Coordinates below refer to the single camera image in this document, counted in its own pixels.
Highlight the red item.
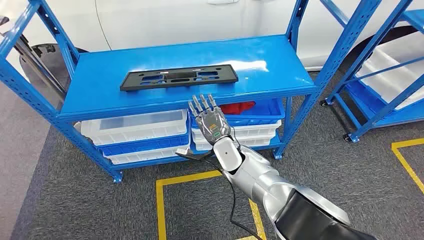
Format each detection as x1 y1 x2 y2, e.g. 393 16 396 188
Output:
219 100 257 116

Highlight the black camera cable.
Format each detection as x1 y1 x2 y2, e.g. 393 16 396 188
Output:
202 158 264 240

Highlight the dark grey metal beam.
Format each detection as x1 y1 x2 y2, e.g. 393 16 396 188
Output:
0 15 67 99

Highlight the white car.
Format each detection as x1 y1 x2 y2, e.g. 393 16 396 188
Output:
0 0 424 110

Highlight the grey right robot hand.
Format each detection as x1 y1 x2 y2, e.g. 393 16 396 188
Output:
188 93 232 146

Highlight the pale wrist camera on bracket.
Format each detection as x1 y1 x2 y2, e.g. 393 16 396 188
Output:
174 148 215 162

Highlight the large white plastic bin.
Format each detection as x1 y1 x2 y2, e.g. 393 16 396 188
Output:
356 31 424 110

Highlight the black plastic plate part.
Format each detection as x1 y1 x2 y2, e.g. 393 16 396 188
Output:
119 64 239 92

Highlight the blue wheeled shelf rack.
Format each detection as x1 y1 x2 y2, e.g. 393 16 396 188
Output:
319 0 424 144

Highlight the blue metal shelf rack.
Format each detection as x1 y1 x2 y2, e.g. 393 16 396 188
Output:
0 0 383 184

